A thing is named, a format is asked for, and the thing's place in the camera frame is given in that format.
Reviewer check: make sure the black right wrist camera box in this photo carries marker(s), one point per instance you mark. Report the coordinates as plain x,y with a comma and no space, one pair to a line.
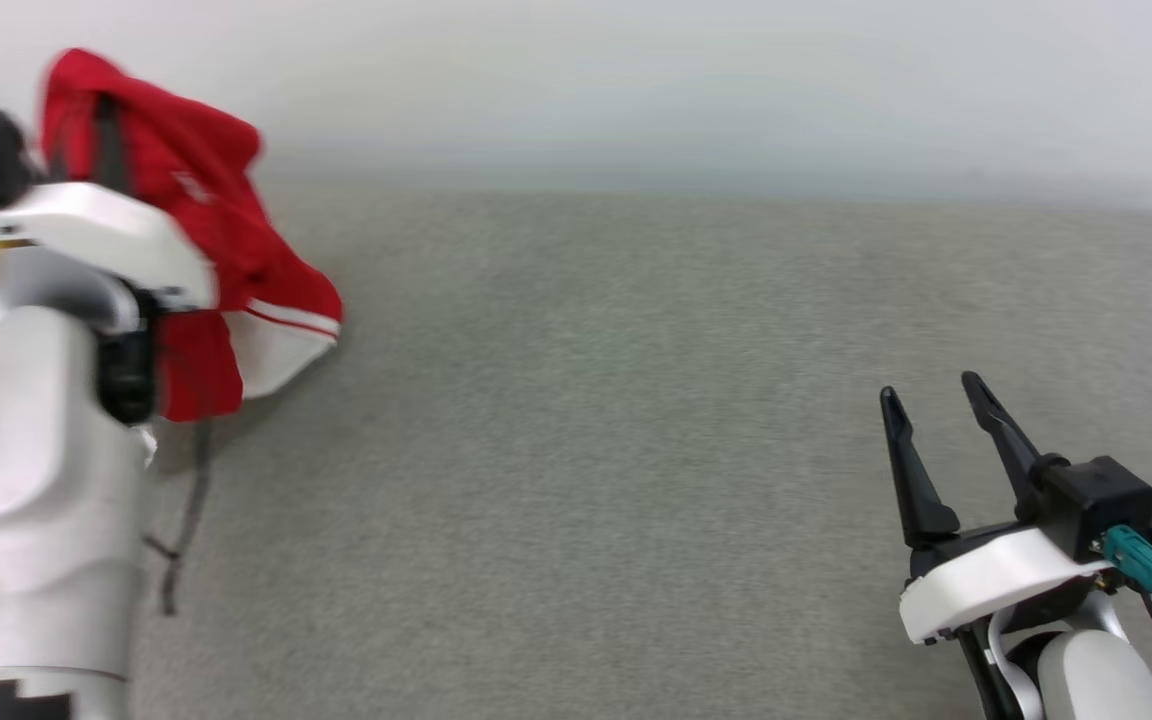
1096,500

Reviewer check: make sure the red and white basketball jersey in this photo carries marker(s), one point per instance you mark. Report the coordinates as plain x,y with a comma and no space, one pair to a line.
206,220

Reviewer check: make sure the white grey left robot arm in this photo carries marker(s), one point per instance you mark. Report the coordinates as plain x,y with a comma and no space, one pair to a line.
36,500

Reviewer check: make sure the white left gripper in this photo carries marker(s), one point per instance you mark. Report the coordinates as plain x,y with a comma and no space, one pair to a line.
106,230

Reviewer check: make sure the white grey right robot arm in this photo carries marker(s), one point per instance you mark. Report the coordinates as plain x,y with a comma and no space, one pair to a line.
1096,670

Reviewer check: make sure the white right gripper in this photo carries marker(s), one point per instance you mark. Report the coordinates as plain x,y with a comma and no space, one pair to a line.
996,580

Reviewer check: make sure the grey fabric sofa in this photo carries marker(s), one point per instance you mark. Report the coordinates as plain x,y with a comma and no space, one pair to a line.
636,450

